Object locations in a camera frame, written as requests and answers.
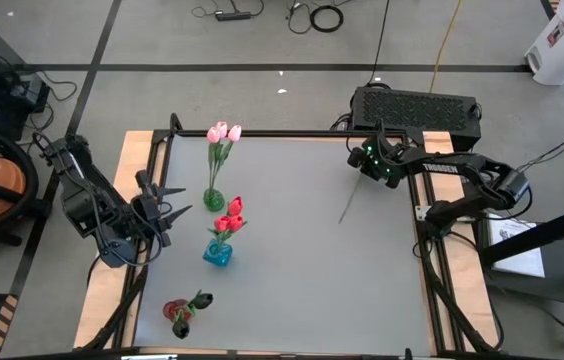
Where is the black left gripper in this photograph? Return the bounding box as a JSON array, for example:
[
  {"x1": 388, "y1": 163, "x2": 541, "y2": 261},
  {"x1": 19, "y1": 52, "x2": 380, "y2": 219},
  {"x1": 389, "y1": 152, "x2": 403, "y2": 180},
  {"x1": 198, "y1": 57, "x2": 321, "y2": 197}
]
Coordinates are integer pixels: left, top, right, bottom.
[{"x1": 130, "y1": 169, "x2": 194, "y2": 247}]

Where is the red artificial tulip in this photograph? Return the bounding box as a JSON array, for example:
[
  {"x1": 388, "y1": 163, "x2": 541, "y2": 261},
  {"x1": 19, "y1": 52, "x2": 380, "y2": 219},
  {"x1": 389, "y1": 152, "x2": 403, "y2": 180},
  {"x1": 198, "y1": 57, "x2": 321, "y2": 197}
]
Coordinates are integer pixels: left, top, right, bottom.
[
  {"x1": 214, "y1": 214, "x2": 248, "y2": 247},
  {"x1": 206, "y1": 215, "x2": 231, "y2": 247},
  {"x1": 216, "y1": 196, "x2": 245, "y2": 246}
]

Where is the green glass vase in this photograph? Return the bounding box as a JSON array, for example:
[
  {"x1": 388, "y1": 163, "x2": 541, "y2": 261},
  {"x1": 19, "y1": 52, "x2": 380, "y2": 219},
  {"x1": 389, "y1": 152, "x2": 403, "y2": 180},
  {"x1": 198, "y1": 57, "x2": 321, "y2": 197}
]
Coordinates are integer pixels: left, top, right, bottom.
[{"x1": 202, "y1": 188, "x2": 226, "y2": 213}]

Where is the blue cut-glass vase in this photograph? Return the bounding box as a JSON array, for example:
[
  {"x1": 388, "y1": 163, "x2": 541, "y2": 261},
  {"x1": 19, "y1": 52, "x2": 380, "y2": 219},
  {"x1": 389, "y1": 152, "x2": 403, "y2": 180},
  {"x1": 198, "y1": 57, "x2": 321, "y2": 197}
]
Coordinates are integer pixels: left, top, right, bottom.
[{"x1": 202, "y1": 238, "x2": 234, "y2": 268}]

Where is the red glass vase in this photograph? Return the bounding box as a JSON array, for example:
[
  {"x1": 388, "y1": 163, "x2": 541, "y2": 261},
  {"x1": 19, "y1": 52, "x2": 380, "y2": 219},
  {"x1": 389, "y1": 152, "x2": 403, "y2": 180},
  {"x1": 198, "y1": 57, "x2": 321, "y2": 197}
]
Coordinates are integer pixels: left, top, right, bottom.
[{"x1": 162, "y1": 298, "x2": 194, "y2": 324}]

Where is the black perforated computer case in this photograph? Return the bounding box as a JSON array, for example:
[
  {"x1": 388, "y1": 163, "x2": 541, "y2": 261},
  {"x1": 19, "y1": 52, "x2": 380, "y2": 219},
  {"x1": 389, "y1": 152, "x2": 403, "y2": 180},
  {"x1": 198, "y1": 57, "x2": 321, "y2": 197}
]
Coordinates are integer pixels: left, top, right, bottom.
[{"x1": 350, "y1": 85, "x2": 483, "y2": 152}]

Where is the wooden table side board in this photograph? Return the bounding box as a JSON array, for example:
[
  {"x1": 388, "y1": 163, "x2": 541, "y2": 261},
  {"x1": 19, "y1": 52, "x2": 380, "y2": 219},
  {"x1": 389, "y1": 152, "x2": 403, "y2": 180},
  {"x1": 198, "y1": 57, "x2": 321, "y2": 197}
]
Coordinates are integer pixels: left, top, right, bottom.
[
  {"x1": 411, "y1": 130, "x2": 501, "y2": 350},
  {"x1": 74, "y1": 130, "x2": 163, "y2": 350}
]

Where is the white paper booklet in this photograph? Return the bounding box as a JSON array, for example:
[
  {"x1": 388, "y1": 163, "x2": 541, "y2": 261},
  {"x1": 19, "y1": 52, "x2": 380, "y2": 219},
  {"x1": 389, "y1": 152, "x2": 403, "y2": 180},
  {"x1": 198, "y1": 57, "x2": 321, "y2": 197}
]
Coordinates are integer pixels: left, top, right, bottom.
[{"x1": 486, "y1": 212, "x2": 547, "y2": 279}]

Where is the black power strip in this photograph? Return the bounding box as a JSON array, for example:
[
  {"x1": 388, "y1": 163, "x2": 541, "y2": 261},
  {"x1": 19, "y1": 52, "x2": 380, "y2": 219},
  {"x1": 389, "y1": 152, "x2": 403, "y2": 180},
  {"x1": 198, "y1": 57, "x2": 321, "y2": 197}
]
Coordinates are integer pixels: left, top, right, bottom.
[{"x1": 214, "y1": 9, "x2": 253, "y2": 22}]

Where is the black aluminium table frame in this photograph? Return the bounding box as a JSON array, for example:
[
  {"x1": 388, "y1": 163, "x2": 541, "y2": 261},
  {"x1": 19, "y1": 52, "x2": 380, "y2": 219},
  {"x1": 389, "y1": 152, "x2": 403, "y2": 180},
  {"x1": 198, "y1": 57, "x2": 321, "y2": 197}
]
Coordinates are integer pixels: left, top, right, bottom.
[{"x1": 79, "y1": 112, "x2": 506, "y2": 360}]

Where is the long black cable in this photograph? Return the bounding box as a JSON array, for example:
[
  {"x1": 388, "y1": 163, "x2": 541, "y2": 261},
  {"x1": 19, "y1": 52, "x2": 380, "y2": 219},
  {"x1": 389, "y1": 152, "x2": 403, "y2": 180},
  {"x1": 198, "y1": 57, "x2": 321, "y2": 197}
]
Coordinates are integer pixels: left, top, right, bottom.
[{"x1": 365, "y1": 0, "x2": 392, "y2": 86}]

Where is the long yellow cable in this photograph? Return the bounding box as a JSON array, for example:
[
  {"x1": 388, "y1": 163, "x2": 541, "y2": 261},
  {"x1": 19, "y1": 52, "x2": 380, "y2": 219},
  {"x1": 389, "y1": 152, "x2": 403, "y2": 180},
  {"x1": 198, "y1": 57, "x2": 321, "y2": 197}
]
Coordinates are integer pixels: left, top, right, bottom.
[{"x1": 429, "y1": 0, "x2": 463, "y2": 95}]

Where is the coiled black cable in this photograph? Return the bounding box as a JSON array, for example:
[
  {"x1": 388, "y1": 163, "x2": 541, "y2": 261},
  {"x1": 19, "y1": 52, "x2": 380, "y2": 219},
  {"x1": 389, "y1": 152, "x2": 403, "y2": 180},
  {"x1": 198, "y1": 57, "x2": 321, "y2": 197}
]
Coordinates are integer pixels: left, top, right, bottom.
[{"x1": 309, "y1": 3, "x2": 346, "y2": 34}]

